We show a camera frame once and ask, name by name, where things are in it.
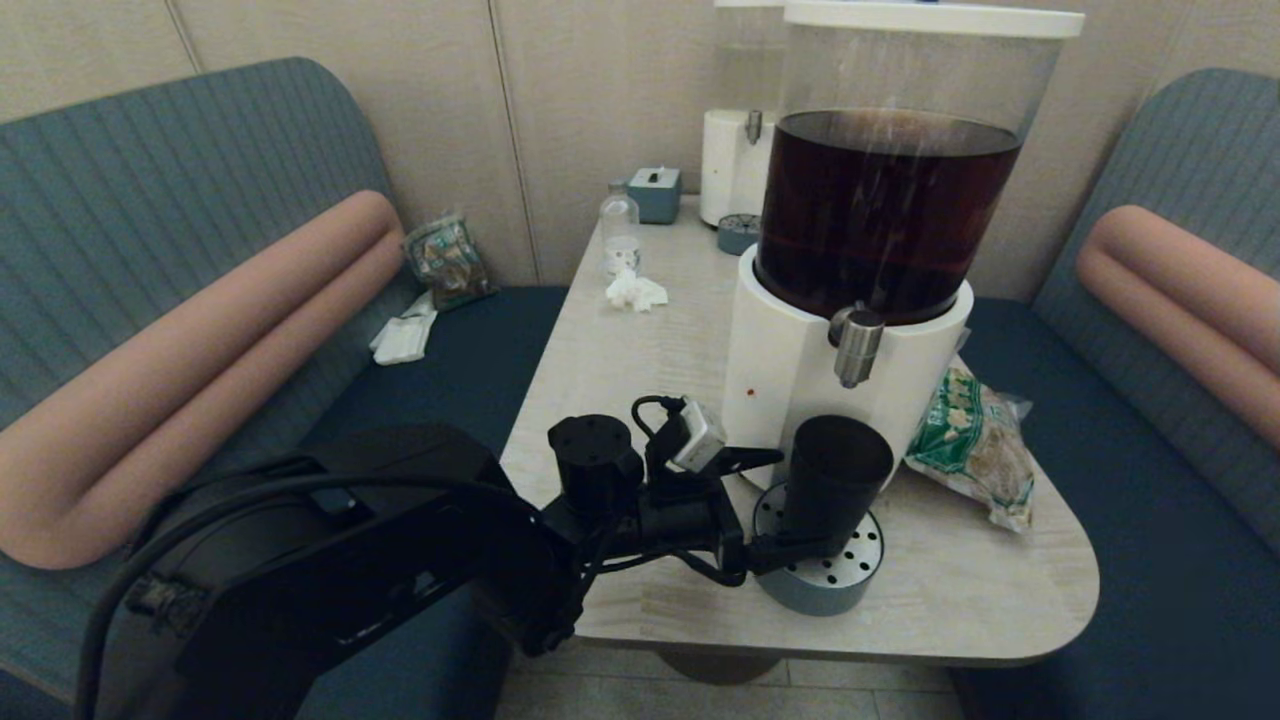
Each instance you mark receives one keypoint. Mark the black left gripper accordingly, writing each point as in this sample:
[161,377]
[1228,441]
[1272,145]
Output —
[685,520]

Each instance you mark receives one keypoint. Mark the black plastic cup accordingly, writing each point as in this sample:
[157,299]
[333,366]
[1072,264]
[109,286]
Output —
[835,480]

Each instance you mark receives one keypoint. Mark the steel dispenser tap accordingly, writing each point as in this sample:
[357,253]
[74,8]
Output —
[858,345]
[753,127]

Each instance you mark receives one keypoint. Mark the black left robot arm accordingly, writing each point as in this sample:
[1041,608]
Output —
[350,560]

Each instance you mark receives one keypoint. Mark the round grey drip tray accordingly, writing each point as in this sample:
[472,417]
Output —
[736,240]
[830,595]

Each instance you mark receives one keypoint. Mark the dark tea beverage dispenser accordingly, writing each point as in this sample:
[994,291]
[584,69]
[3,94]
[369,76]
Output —
[790,380]

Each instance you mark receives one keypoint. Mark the green white snack bag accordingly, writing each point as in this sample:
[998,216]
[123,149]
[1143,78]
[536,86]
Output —
[972,450]

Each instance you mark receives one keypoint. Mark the crumpled white tissue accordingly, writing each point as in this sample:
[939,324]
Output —
[635,290]

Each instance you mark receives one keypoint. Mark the clear plastic bottle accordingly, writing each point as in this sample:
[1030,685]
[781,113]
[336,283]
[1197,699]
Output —
[619,232]

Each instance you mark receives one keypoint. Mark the grey blue tissue box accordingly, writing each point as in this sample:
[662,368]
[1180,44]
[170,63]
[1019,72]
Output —
[655,197]

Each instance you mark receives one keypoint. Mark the clear water beverage dispenser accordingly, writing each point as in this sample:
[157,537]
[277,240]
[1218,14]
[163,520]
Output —
[728,172]

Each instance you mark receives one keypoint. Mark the teal right booth bench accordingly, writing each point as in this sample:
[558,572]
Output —
[1150,500]

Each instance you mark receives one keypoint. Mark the teal booth bench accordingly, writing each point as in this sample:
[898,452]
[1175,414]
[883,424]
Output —
[150,200]
[1150,500]

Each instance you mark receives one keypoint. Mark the white napkin pack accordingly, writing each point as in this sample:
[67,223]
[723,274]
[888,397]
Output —
[404,338]

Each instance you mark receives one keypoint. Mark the brown green snack bag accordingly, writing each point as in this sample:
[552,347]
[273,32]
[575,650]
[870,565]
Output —
[447,262]

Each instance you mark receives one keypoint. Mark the pink right bolster cushion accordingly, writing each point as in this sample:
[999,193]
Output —
[1190,298]

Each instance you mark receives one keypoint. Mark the pink bolster cushion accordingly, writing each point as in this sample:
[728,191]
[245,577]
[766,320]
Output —
[180,390]
[1190,298]

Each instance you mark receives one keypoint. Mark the pink left bolster cushion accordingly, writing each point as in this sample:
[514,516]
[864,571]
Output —
[180,390]

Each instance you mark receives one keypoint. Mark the teal left booth bench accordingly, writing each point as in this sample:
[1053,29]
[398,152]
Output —
[150,200]

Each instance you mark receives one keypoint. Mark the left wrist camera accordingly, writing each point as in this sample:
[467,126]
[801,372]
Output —
[697,437]

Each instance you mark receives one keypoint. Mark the bronze table pedestal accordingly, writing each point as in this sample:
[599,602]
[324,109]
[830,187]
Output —
[718,668]

